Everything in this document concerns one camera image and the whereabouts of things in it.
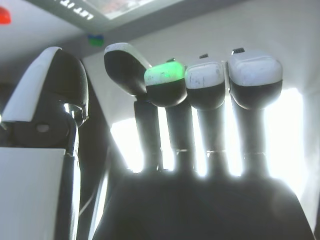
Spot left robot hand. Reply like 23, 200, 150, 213
0, 42, 316, 240

